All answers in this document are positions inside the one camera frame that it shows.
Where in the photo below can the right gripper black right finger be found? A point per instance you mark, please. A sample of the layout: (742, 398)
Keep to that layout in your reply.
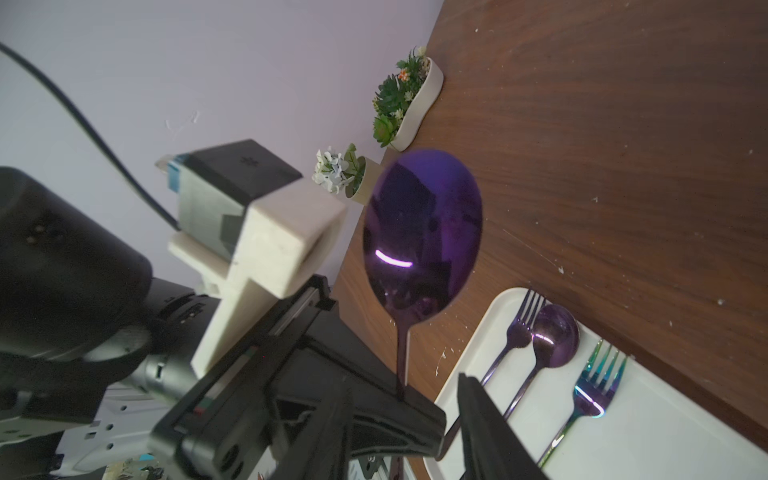
(491, 449)

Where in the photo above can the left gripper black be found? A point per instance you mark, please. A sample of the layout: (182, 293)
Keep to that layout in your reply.
(255, 400)

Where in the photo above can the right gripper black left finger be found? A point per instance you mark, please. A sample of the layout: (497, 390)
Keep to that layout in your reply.
(321, 450)

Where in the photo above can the rainbow iridescent fork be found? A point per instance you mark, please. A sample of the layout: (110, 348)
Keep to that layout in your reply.
(593, 391)

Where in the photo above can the purple fork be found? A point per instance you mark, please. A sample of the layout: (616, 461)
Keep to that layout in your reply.
(502, 335)

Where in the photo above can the purple spoon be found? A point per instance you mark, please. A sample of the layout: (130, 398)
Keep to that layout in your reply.
(555, 339)
(421, 238)

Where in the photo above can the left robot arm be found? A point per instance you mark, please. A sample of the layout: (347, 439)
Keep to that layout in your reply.
(93, 343)

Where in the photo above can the white square tray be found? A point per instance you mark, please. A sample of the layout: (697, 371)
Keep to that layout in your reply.
(607, 417)

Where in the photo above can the small white flower pot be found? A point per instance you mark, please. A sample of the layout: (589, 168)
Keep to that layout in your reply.
(347, 173)

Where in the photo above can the succulents in white planter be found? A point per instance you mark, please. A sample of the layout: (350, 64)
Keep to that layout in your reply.
(403, 100)

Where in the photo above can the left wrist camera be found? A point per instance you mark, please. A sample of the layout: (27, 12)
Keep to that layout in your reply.
(253, 227)

